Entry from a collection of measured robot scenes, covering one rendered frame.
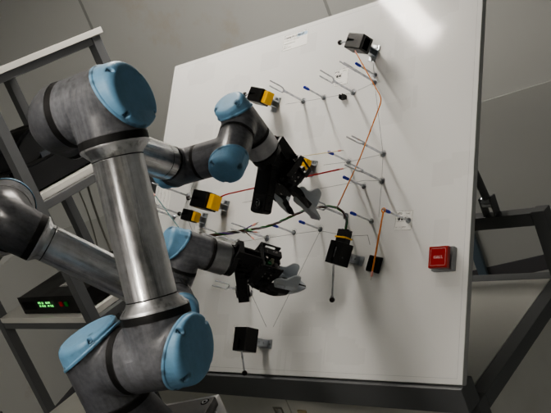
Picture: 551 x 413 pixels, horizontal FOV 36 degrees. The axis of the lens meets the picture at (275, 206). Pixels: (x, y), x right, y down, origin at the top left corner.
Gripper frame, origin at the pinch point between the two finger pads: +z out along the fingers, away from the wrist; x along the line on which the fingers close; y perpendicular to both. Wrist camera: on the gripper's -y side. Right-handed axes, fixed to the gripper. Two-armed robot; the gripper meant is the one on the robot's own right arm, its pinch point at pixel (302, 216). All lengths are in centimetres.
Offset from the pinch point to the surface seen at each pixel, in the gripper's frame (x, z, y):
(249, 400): 32, 51, -32
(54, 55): 103, -30, 20
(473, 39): -16, -2, 58
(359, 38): 12, -9, 51
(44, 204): 91, -6, -18
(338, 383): -5.4, 35.5, -22.5
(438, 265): -26.3, 18.7, 6.2
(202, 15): 198, 45, 130
